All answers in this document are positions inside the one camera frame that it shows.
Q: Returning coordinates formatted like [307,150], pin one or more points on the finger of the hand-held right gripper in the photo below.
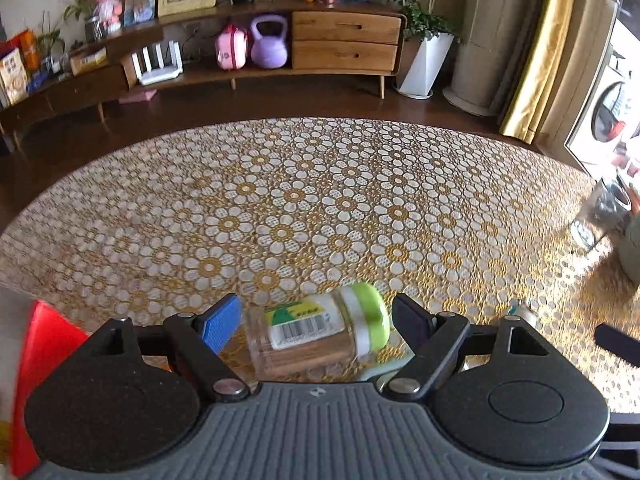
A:
[617,342]

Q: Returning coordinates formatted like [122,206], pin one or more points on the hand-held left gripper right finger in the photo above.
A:
[412,322]

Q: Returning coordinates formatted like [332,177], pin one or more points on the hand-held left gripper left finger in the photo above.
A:
[220,327]

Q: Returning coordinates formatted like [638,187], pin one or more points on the clear jar with green lid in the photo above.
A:
[310,335]

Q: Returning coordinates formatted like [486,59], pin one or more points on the pale green mug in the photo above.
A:
[631,250]

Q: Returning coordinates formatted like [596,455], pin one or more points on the clear drinking glass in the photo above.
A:
[597,215]

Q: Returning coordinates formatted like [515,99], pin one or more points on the red cardboard box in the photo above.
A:
[45,360]

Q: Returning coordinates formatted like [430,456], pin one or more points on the white washing machine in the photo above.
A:
[607,110]

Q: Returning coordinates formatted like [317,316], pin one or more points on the pink flat item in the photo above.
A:
[137,97]

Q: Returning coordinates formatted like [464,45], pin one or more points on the potted plant in white pot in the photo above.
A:
[425,65]

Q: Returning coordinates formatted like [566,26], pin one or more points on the white router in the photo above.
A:
[157,67]

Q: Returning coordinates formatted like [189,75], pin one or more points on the pink toy backpack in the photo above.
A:
[231,47]

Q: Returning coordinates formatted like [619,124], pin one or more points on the purple kettlebell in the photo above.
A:
[270,45]

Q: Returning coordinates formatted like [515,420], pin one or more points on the wooden sideboard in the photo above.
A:
[345,40]

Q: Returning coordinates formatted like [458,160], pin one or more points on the small cardboard box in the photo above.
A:
[87,60]

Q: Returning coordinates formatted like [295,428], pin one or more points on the grey round column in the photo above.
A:
[495,35]

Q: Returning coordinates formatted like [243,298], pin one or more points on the yellow curtain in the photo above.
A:
[542,50]

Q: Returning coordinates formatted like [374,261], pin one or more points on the snack packets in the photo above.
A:
[17,67]

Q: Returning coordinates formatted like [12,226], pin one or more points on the pink doll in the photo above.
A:
[107,2]

